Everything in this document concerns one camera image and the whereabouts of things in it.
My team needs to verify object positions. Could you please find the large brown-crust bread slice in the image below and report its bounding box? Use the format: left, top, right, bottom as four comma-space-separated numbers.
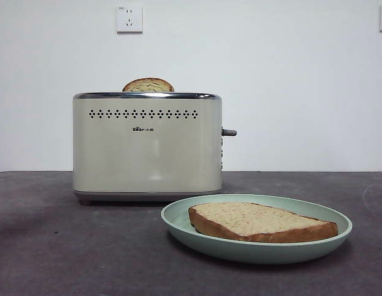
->
188, 202, 339, 244

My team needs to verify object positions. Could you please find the pale green round plate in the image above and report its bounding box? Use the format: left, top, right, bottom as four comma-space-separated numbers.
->
160, 194, 354, 265

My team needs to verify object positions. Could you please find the cream two-slot toaster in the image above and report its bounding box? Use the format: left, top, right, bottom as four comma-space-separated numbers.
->
72, 91, 224, 206

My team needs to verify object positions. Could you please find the small brown-crust bread slice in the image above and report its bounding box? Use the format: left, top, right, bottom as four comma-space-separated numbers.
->
122, 77, 175, 93

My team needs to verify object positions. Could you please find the white wall socket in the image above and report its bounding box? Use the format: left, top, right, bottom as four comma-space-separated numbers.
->
117, 4, 144, 35

